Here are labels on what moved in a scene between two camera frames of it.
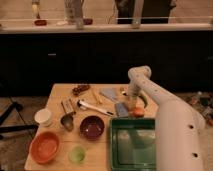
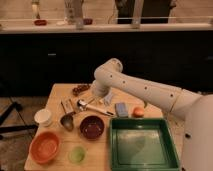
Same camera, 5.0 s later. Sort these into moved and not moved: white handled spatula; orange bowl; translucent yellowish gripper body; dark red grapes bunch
Moved: translucent yellowish gripper body
Not moved: orange bowl; dark red grapes bunch; white handled spatula
